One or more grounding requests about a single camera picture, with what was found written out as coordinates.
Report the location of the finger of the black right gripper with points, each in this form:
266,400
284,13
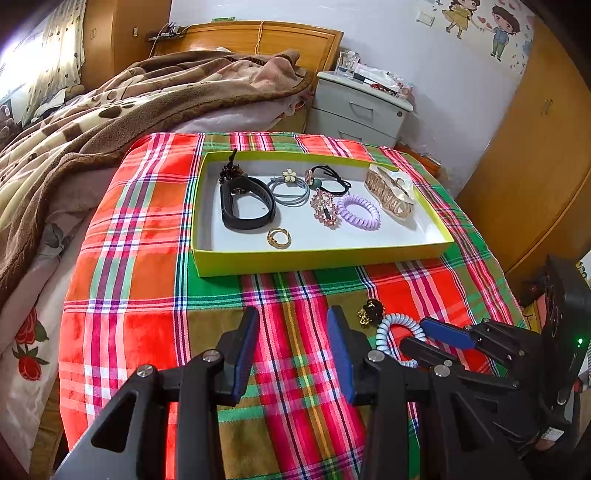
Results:
426,355

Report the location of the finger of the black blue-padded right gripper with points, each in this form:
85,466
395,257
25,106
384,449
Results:
447,333

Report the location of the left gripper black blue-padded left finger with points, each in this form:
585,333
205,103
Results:
127,440

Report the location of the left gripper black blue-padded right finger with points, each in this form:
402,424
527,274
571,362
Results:
458,439

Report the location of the rose gold hair claw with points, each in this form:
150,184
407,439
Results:
393,190

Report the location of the pink rhinestone hair clip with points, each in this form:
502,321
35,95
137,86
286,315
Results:
325,209

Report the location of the black wristband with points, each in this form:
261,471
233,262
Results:
246,204

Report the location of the black gold hair clip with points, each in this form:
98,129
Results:
371,312

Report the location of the red plaid cloth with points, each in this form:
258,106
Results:
293,422

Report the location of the wooden wardrobe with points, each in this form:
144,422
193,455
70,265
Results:
529,196

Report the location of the floral white bedsheet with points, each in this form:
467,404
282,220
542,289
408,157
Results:
27,350

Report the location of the green-edged white tray box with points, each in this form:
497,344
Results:
221,251

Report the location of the white nightstand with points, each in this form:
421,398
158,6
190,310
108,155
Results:
348,109

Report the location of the clear acrylic holder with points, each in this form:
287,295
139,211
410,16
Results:
346,64

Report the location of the brown paw-print blanket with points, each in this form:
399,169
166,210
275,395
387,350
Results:
150,96

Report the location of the wooden headboard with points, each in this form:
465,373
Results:
318,47

